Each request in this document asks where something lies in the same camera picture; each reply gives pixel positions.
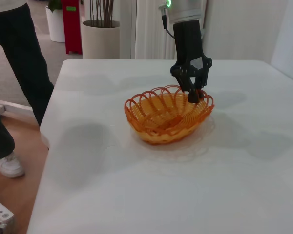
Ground orange plastic woven basket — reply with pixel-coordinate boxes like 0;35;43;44
124;84;215;146

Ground bare brown plant stems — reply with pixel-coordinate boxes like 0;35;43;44
89;0;114;27

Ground white floor rail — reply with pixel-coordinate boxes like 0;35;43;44
0;98;40;126

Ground beige round planter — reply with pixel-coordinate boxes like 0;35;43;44
81;19;121;60

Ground person in black trousers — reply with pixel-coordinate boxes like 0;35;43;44
0;0;55;160

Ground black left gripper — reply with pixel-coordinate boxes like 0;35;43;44
170;19;213;104

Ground white round planter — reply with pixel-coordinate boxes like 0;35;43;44
45;6;66;43

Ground white vertical blinds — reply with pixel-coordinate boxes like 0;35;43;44
131;0;177;60

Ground green leafy plant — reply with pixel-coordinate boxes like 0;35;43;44
47;0;63;13

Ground silver metal bracket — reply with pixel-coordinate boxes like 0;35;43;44
0;194;16;234

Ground red cabinet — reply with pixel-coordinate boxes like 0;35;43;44
61;0;84;55

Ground white sneaker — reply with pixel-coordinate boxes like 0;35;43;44
0;151;26;178

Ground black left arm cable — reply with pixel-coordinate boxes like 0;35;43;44
161;14;176;39

